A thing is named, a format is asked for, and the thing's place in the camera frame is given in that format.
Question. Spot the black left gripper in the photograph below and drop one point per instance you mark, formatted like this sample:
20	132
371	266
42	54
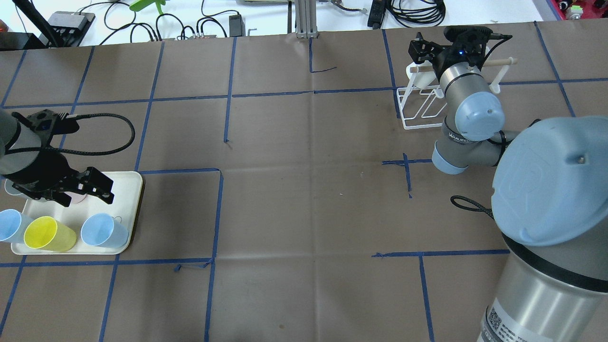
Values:
39	175

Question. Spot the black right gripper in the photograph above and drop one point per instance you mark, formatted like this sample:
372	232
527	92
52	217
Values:
448	58

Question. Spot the light blue plastic cup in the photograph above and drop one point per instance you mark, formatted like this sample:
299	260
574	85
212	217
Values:
103	230

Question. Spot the white plastic cup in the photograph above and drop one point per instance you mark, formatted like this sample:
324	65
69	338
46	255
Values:
421	76

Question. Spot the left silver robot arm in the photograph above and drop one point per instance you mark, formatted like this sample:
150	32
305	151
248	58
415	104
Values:
38	130

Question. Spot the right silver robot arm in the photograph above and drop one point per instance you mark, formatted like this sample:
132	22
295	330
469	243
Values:
549	199

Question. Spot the pink plastic cup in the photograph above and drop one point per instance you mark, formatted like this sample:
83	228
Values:
76	198

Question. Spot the yellow plastic cup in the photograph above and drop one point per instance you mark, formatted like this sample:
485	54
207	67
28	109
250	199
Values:
46	233

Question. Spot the grey plastic cup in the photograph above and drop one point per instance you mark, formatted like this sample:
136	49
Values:
11	190

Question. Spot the cream plastic tray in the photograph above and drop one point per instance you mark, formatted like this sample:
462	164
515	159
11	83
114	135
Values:
127	189

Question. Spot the brown paper table cover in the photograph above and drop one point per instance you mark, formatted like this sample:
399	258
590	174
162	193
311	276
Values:
283	200

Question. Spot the white wire cup rack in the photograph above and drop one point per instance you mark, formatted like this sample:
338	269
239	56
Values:
422	108

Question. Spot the aluminium frame post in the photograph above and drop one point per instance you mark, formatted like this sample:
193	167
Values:
306	23

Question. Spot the green handled reacher grabber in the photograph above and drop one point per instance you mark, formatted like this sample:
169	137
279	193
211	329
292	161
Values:
139	5

